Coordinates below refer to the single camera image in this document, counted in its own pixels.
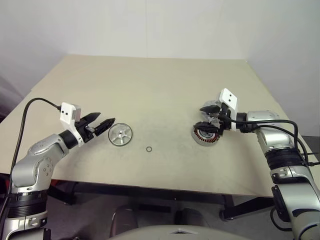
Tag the black zip tie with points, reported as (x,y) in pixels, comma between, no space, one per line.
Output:
(313,163)

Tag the red object on floor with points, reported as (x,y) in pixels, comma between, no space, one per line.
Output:
(3,187)

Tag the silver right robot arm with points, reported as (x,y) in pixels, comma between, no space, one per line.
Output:
(280,140)

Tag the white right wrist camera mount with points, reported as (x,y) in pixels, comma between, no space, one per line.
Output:
(228,96)

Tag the silver round metal cover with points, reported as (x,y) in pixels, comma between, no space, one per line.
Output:
(120,135)

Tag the grey motor stator base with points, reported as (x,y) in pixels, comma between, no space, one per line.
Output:
(205,140)

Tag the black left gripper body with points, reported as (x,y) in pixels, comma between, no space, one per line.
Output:
(86,131)

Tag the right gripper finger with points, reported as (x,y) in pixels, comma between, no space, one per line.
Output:
(210,109)
(208,127)

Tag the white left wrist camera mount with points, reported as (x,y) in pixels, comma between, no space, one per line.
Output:
(67,112)

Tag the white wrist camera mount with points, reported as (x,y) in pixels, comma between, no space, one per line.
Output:
(67,112)
(228,96)

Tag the silver robot torso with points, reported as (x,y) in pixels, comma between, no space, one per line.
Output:
(162,233)

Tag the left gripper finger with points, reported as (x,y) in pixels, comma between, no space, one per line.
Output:
(93,116)
(105,126)

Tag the dark rounded shape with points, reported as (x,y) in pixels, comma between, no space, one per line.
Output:
(125,220)

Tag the black table leg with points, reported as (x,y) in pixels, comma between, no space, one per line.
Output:
(240,207)
(63,192)

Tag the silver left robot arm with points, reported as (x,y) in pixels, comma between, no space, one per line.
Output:
(37,160)

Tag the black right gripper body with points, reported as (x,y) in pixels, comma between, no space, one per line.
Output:
(223,120)

